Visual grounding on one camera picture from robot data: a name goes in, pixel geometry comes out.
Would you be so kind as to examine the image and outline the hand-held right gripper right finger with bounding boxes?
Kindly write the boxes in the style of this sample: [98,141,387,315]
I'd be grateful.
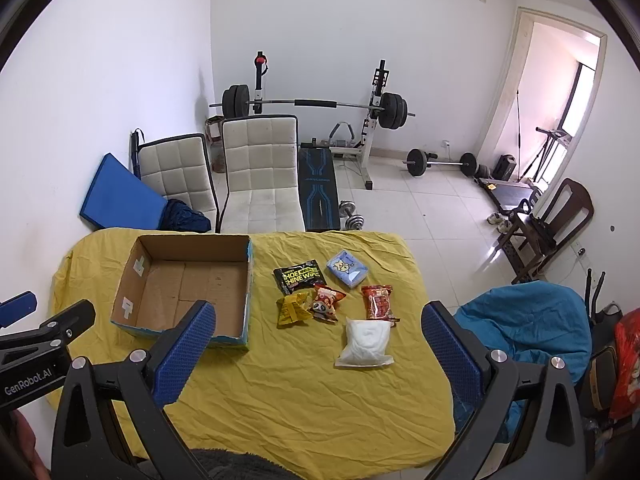
[421,301,596,480]

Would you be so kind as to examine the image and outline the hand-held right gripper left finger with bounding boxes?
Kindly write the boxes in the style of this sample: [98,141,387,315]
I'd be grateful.
[50,300,217,480]

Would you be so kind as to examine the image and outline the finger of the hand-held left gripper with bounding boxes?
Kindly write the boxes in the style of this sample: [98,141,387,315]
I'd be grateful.
[0,300,96,357]
[0,291,38,331]

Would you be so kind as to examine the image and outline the cardboard box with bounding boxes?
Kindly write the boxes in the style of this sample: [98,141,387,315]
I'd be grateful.
[110,233,254,350]

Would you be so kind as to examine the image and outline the white plastic packet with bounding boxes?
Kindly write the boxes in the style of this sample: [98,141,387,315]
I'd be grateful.
[335,316,394,368]

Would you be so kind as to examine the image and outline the red sausage snack packet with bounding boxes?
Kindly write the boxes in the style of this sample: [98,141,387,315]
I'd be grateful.
[361,285,396,322]

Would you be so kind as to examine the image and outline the yellow snack packet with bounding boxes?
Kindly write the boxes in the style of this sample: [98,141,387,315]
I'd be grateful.
[276,291,315,329]

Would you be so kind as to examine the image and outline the light blue tissue pack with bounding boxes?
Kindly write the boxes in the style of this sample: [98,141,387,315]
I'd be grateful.
[326,250,371,289]

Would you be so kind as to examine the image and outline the red cartoon snack packet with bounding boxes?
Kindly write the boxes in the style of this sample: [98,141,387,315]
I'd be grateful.
[310,284,347,322]

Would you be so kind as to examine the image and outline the black wipes packet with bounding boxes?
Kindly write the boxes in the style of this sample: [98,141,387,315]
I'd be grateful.
[272,258,327,296]

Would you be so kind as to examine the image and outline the person's left forearm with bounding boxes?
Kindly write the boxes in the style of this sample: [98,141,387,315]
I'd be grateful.
[0,410,43,480]

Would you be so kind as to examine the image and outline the teal blanket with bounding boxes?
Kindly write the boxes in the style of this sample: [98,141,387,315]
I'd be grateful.
[452,281,593,441]

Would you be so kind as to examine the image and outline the yellow tablecloth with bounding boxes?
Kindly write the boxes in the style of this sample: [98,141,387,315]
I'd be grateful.
[47,227,456,466]

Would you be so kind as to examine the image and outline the dark blue cloth bag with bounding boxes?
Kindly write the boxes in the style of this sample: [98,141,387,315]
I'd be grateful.
[162,199,211,233]

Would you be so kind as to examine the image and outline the blue foam mat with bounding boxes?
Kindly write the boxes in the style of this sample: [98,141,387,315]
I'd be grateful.
[78,154,168,231]

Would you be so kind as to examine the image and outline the black and yellow bag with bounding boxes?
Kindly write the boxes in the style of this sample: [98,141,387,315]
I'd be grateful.
[582,345,618,411]

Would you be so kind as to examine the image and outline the treadmill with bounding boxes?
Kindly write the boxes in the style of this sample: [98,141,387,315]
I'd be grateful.
[477,127,573,213]

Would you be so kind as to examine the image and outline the red plastic bag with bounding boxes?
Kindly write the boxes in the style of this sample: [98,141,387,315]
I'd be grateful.
[609,308,640,421]

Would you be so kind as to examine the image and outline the small white padded chair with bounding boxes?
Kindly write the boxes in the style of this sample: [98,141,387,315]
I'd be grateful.
[137,133,221,221]

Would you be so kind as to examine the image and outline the black and blue tube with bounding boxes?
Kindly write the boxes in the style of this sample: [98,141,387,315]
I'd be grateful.
[130,129,147,178]

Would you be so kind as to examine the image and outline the dark wooden chair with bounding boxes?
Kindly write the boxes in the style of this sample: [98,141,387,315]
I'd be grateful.
[510,178,595,283]

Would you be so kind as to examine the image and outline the black box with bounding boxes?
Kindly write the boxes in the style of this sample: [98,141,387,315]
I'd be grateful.
[495,154,518,181]

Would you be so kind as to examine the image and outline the short barbell with plates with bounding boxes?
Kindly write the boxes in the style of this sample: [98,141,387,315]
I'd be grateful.
[402,148,478,178]

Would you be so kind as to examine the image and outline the large white padded chair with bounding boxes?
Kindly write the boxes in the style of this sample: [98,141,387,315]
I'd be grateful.
[216,116,306,234]

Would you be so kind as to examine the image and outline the black weight bench pad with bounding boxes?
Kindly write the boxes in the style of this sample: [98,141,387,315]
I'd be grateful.
[298,142,342,232]

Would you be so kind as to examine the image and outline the white barbell rack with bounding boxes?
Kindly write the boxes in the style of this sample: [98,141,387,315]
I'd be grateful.
[250,51,388,191]

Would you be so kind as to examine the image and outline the long barbell with plates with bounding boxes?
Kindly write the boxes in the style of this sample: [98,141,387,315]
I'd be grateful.
[209,84,417,131]

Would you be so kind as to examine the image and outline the window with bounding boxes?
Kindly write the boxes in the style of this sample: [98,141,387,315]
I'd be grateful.
[557,62,598,136]

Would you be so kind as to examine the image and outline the black metal handles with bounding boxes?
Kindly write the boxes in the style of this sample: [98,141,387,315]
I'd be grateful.
[585,270,623,321]

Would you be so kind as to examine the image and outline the grey curved handle bar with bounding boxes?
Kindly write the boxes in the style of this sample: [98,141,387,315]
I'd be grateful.
[327,121,357,148]

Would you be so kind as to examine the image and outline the door frame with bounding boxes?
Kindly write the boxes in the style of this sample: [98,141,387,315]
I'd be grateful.
[475,7,608,196]

